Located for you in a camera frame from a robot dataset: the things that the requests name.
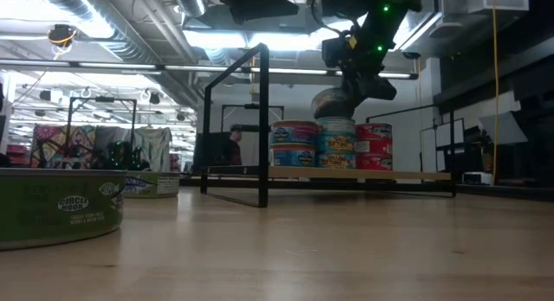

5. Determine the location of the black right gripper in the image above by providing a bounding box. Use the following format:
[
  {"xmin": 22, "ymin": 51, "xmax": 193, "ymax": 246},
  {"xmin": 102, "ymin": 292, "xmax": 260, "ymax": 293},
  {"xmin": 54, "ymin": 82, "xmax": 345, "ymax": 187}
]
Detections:
[{"xmin": 341, "ymin": 32, "xmax": 397, "ymax": 119}]

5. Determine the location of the green Circle Hook can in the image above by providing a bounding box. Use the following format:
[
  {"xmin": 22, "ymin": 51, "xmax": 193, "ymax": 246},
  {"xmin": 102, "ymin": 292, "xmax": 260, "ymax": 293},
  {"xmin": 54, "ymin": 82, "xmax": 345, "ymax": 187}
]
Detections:
[
  {"xmin": 0, "ymin": 168, "xmax": 127, "ymax": 252},
  {"xmin": 123, "ymin": 170, "xmax": 182, "ymax": 200}
]

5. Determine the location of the long tube light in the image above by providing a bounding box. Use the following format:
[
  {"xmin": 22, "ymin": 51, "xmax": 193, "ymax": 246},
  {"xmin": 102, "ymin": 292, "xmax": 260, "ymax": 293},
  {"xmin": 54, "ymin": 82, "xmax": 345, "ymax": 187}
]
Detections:
[{"xmin": 0, "ymin": 58, "xmax": 419, "ymax": 80}]

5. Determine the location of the white board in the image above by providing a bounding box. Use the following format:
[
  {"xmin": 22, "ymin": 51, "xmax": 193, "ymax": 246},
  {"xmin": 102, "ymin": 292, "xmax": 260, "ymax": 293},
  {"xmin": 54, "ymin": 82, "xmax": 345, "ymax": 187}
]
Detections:
[{"xmin": 419, "ymin": 118, "xmax": 467, "ymax": 172}]

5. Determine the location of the white panel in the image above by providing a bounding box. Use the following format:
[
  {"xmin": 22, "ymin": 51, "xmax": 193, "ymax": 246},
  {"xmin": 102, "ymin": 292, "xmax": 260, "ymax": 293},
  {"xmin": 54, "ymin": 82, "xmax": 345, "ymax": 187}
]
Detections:
[{"xmin": 240, "ymin": 125, "xmax": 261, "ymax": 166}]

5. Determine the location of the small white box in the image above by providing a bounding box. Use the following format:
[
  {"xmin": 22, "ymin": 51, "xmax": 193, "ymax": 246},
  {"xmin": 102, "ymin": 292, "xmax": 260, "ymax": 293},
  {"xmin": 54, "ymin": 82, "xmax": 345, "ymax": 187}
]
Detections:
[{"xmin": 461, "ymin": 170, "xmax": 494, "ymax": 186}]

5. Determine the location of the person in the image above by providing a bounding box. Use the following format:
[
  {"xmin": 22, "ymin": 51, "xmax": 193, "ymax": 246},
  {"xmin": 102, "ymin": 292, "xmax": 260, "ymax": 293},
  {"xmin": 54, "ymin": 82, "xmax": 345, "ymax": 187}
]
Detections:
[{"xmin": 222, "ymin": 123, "xmax": 244, "ymax": 166}]

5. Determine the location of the black panel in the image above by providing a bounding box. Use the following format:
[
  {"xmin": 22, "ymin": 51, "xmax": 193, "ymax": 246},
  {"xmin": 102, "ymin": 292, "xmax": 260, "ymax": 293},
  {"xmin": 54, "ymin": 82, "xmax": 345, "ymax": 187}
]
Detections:
[{"xmin": 194, "ymin": 131, "xmax": 233, "ymax": 166}]

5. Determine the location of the white cloth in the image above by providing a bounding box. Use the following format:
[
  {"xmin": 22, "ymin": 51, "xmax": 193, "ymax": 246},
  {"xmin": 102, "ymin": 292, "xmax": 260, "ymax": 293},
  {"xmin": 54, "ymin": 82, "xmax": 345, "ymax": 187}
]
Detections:
[{"xmin": 133, "ymin": 126, "xmax": 173, "ymax": 172}]

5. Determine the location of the grey cloth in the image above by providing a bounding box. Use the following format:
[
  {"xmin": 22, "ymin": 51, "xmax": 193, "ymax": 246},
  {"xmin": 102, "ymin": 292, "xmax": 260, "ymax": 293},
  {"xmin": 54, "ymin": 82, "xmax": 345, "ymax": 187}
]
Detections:
[{"xmin": 93, "ymin": 125, "xmax": 136, "ymax": 170}]

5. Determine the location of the colourful patterned cloth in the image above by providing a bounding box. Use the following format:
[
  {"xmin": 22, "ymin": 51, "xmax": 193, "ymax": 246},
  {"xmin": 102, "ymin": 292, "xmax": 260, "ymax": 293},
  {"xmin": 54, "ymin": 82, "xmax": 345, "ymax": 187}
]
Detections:
[{"xmin": 29, "ymin": 124, "xmax": 97, "ymax": 169}]

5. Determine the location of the wooden shelf black wire frame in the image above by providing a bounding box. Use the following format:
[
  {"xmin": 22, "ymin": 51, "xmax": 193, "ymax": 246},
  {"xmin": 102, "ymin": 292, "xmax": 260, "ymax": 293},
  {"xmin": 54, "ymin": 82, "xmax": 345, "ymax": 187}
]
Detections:
[{"xmin": 199, "ymin": 43, "xmax": 458, "ymax": 208}]

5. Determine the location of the white duct box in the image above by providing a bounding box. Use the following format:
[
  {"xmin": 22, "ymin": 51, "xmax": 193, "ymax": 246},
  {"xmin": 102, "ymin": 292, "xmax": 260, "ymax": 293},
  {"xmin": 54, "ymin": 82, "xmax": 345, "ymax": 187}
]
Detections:
[{"xmin": 441, "ymin": 0, "xmax": 530, "ymax": 16}]

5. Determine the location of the black metal table frame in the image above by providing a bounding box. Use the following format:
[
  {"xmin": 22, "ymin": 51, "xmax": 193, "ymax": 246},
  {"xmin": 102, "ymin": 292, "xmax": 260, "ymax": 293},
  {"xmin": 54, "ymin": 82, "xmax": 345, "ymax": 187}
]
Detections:
[{"xmin": 179, "ymin": 177, "xmax": 554, "ymax": 202}]

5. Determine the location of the round silver ventilation duct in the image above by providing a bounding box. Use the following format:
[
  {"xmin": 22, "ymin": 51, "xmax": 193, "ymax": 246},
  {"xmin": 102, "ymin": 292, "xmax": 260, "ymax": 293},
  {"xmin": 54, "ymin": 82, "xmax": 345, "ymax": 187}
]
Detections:
[{"xmin": 172, "ymin": 0, "xmax": 209, "ymax": 18}]

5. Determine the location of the round black camera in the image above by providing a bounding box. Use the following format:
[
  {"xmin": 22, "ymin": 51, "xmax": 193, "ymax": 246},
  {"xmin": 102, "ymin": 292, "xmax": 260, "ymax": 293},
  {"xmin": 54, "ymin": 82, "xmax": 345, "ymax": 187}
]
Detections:
[{"xmin": 46, "ymin": 23, "xmax": 78, "ymax": 49}]

